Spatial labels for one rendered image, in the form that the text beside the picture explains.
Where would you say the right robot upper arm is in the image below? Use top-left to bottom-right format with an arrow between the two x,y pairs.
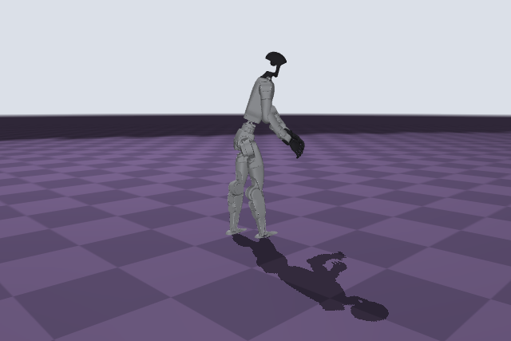
259,81 -> 275,124

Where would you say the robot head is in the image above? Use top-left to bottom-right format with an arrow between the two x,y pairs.
261,52 -> 287,81

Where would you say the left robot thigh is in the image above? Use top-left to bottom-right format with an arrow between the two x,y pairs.
229,138 -> 248,195

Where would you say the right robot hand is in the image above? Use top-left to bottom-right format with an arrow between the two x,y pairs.
282,137 -> 304,158

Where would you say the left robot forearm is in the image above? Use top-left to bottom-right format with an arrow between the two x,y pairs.
275,110 -> 289,130

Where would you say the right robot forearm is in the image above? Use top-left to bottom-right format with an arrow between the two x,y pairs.
267,113 -> 291,143

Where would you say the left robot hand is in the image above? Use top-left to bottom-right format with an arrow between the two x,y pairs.
285,129 -> 305,147

